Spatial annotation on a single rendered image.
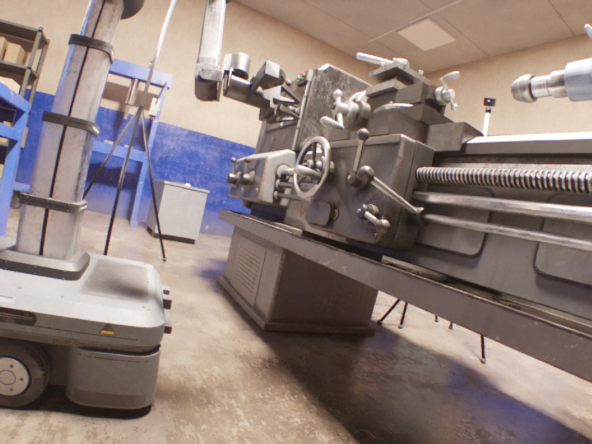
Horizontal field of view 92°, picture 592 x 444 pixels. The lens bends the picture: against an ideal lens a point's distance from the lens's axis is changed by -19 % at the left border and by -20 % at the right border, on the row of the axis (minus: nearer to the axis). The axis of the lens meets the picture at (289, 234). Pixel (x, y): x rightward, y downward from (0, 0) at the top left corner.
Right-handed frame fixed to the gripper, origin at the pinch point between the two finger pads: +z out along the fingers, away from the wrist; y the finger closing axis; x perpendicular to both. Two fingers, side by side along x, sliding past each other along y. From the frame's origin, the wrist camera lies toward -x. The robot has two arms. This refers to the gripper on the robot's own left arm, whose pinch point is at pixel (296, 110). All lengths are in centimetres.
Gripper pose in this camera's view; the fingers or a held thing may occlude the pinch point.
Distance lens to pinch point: 94.3
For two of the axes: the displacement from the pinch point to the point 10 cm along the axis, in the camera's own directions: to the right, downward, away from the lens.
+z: 8.7, 1.7, 4.6
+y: 0.3, -9.5, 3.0
